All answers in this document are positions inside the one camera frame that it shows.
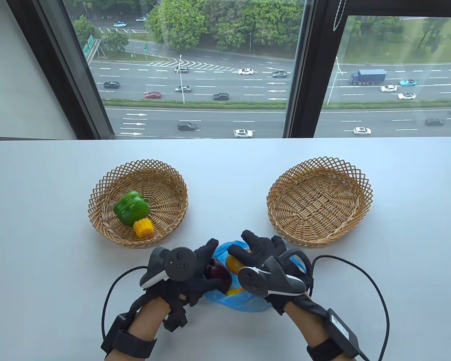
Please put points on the person's left hand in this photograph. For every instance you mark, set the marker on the person's left hand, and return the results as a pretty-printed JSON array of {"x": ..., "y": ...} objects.
[{"x": 206, "y": 263}]

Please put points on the person's right hand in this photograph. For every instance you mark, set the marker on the person's right hand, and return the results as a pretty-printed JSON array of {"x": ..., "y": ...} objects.
[{"x": 261, "y": 252}]

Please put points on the yellow brown potato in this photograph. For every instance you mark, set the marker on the yellow brown potato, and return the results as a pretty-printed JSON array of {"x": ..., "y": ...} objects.
[{"x": 233, "y": 265}]

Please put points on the blue plastic bag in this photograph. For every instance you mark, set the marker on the blue plastic bag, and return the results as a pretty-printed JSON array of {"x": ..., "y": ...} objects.
[{"x": 244, "y": 304}]

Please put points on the yellow corn piece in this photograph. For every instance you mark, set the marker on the yellow corn piece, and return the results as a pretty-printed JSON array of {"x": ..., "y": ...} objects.
[{"x": 143, "y": 227}]

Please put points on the green bell pepper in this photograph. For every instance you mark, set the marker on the green bell pepper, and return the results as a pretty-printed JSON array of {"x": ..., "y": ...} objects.
[{"x": 129, "y": 208}]

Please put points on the person's left forearm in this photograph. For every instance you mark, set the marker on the person's left forearm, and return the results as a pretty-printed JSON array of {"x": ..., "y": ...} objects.
[{"x": 146, "y": 319}]

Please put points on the person's right forearm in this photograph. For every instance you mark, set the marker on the person's right forearm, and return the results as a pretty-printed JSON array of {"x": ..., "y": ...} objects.
[{"x": 308, "y": 327}]

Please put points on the dark purple vegetable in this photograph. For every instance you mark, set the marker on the dark purple vegetable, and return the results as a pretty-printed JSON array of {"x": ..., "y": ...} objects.
[{"x": 218, "y": 269}]

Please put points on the black left hand controller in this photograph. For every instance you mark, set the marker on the black left hand controller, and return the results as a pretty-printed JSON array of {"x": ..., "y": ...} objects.
[{"x": 180, "y": 263}]

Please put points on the black hand controller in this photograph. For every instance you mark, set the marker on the black hand controller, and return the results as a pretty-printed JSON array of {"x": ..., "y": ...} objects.
[
  {"x": 255, "y": 280},
  {"x": 180, "y": 263}
]

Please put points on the black right hand controller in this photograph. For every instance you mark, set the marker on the black right hand controller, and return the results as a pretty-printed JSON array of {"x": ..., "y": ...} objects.
[{"x": 255, "y": 280}]

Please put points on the yellow elongated fruit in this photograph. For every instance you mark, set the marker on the yellow elongated fruit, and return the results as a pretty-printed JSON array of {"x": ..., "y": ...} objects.
[{"x": 233, "y": 291}]

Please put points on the round wicker basket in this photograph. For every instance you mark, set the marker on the round wicker basket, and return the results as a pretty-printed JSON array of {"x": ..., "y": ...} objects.
[
  {"x": 315, "y": 199},
  {"x": 161, "y": 188}
]

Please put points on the black window frame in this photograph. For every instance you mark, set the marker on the black window frame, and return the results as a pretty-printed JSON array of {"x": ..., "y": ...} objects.
[{"x": 311, "y": 94}]

